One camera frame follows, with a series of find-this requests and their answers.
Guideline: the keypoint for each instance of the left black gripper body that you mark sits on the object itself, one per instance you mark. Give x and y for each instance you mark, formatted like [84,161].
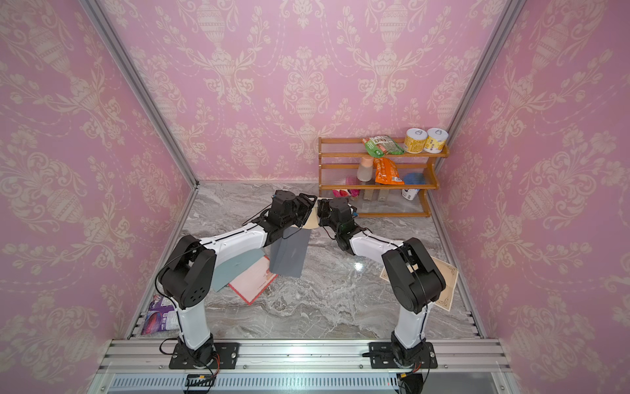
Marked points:
[291,220]

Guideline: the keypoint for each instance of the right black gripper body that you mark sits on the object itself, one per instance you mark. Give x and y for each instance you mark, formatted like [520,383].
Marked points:
[337,229]

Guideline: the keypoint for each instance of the cream letter paper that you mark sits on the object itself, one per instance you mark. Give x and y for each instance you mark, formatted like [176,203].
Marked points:
[313,220]

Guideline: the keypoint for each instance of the grey envelope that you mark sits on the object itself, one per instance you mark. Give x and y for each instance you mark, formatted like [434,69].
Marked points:
[288,254]

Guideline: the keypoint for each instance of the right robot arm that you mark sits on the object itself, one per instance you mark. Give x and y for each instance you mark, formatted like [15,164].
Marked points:
[415,280]

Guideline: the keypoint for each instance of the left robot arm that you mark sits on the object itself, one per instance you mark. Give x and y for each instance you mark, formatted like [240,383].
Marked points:
[186,277]

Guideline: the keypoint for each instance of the teal green envelope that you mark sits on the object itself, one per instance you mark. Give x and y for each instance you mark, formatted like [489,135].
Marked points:
[229,270]

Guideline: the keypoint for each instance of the tan bordered certificate paper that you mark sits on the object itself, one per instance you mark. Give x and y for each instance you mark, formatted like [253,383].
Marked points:
[450,274]

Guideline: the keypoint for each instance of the magenta pink item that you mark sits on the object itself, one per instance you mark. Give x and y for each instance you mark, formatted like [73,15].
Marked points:
[347,191]

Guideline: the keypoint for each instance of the pink beige bottle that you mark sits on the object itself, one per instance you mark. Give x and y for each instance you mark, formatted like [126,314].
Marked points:
[365,169]

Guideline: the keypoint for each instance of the wooden three-tier shelf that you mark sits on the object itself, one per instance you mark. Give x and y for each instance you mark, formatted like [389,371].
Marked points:
[339,158]

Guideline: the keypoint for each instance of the orange snack bag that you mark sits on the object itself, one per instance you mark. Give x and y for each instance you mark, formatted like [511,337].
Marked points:
[386,173]

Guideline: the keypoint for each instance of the white cup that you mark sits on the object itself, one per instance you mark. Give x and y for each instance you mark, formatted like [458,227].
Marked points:
[409,194]

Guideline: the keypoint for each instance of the red bordered pink card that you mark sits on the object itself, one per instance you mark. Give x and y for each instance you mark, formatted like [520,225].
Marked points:
[254,281]

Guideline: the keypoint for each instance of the green snack packet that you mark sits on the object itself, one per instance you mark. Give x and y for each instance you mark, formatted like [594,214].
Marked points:
[380,146]

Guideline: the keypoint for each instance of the blue cloth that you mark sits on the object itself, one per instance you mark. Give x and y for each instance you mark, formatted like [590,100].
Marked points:
[414,178]

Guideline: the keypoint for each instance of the yellow can left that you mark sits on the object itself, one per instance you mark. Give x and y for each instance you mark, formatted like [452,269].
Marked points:
[415,140]

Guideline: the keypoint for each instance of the yellow can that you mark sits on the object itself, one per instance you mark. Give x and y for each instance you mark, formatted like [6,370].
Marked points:
[415,140]
[436,140]

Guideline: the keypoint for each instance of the yellow can right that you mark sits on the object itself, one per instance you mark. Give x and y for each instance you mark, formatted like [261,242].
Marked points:
[436,140]

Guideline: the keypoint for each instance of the purple snack bag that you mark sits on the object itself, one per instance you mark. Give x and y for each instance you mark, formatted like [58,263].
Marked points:
[161,316]

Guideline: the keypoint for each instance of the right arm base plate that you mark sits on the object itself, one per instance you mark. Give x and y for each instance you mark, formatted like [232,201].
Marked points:
[390,355]

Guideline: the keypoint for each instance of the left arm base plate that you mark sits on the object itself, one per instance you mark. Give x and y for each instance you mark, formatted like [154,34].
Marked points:
[214,355]

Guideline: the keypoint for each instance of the aluminium front rail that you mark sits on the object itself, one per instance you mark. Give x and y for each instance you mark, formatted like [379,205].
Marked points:
[305,366]

